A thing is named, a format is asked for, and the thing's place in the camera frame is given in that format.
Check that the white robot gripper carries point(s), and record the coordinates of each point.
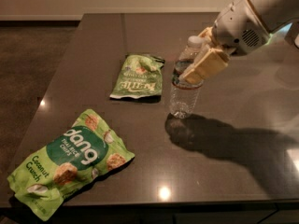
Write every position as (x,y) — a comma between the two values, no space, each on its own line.
(238,23)

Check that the clear plastic water bottle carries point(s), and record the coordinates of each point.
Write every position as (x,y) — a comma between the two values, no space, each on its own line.
(183,96)

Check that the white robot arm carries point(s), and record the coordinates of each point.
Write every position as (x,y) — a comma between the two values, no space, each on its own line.
(274,14)

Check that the green kettle chip bag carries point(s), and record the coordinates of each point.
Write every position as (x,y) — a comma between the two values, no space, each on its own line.
(139,77)

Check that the green Dang rice chip bag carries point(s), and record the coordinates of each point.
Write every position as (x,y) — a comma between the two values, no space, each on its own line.
(55,172)

